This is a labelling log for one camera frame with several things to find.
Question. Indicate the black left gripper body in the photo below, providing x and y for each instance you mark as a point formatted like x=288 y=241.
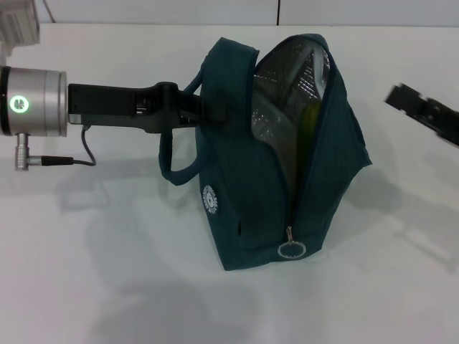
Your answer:
x=114 y=104

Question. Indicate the dark teal insulated lunch bag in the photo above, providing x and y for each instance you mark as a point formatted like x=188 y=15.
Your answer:
x=251 y=197

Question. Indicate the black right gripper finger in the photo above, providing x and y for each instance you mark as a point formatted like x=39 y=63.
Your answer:
x=409 y=102

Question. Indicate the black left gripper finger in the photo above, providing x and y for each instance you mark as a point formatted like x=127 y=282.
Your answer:
x=204 y=113

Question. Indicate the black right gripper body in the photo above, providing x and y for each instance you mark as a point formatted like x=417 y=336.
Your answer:
x=448 y=129

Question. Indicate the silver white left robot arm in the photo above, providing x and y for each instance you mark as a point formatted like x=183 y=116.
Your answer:
x=39 y=104

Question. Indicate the green cucumber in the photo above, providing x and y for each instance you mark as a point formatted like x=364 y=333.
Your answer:
x=310 y=122

